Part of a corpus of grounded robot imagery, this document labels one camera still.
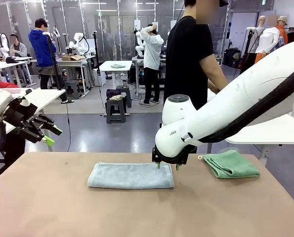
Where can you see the small green cloth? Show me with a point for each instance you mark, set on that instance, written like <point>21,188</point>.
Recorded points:
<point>117,66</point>

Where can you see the seated person in grey hoodie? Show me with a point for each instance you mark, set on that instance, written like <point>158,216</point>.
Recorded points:
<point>19,50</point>

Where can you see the person in blue jacket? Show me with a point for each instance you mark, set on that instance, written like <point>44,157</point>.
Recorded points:
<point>41,48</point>

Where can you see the person in white shirt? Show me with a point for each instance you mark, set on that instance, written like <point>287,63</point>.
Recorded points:
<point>151,49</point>

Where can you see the green towel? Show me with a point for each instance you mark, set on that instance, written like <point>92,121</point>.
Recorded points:
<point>233,168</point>

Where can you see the black tripod pole with camera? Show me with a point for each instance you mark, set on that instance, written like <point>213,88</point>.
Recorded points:
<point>53,61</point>

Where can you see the metal frame robot table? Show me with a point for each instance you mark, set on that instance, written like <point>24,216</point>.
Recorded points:
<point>137,60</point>

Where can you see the mannequin with beige hat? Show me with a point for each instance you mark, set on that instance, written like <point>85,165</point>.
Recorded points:
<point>282,28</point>

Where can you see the person in black T-shirt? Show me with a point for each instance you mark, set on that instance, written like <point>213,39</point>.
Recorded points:
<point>186,54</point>

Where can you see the grey plastic stool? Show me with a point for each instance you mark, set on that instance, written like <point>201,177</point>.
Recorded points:
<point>72,85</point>
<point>127,97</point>
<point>115,103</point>

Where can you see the pale blue towel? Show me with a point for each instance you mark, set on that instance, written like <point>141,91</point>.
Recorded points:
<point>129,176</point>

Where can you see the grey workbench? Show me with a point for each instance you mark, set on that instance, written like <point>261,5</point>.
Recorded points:
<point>70,64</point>

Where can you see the dark purple cloth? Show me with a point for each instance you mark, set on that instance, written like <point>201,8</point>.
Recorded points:
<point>113,92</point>

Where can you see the black cap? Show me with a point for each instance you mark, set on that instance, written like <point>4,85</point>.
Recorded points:
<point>10,59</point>

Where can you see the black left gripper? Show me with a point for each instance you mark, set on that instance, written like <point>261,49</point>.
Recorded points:
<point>23,114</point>

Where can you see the person in red top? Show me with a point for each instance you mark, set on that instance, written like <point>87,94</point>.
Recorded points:
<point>6,84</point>

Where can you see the bare-headed white mannequin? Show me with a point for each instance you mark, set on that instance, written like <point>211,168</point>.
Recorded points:
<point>260,22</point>

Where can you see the black storage bins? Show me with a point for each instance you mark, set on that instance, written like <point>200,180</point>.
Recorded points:
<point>229,58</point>

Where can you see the white adjustable desk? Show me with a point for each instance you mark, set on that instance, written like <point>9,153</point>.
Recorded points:
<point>107,66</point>

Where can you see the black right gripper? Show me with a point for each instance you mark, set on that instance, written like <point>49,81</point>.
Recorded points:
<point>171,160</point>

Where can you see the open cardboard box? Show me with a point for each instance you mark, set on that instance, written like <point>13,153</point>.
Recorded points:
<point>69,58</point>

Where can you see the mannequin in white shirt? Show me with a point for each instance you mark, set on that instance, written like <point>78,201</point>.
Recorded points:
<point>267,39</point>

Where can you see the person's right forearm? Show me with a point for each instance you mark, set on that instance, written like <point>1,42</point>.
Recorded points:
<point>218,79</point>

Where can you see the long white desk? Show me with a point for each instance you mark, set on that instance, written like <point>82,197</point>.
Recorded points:
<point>3,65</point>

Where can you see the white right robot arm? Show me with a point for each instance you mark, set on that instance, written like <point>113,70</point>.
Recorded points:
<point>235,98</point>

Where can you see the black pole stand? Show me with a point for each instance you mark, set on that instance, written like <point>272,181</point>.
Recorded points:
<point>95,49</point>

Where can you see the white sign panel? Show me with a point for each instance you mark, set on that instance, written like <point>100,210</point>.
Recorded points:
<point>173,24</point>
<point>137,24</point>

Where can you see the white table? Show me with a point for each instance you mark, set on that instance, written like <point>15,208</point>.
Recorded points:
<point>45,96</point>
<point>272,133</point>

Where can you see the beige cloth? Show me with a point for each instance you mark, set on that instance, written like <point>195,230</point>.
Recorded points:
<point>115,98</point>

